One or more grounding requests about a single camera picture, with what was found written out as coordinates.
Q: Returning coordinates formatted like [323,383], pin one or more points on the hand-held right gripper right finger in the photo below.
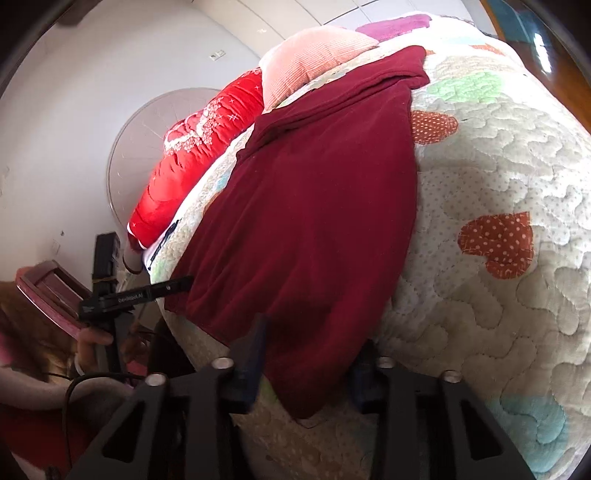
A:
[364,371]

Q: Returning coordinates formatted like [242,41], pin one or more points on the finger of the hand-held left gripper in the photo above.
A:
[173,286]

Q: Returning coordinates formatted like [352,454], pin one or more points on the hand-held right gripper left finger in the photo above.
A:
[251,357]

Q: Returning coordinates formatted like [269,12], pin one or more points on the dark red sweater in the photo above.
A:
[314,207]

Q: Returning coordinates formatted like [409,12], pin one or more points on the person's left forearm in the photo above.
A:
[37,390]

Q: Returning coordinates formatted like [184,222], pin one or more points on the person's left hand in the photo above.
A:
[90,339]

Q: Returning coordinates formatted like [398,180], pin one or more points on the reddish wooden stool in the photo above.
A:
[46,286]

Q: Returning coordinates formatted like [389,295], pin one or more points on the bright red embroidered quilt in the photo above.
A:
[184,175]

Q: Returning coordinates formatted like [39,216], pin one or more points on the person's red clothing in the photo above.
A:
[32,434]

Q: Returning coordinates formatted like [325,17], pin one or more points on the quilted patchwork bed cover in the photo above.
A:
[485,175]

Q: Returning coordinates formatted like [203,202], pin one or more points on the pink ribbed pillow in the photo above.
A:
[309,60]

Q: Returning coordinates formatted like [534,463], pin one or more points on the white glossy wardrobe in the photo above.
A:
[369,9]

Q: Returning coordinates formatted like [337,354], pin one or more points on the magenta fuzzy pillow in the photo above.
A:
[392,26]

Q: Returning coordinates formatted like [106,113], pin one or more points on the white wall socket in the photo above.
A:
[217,55]

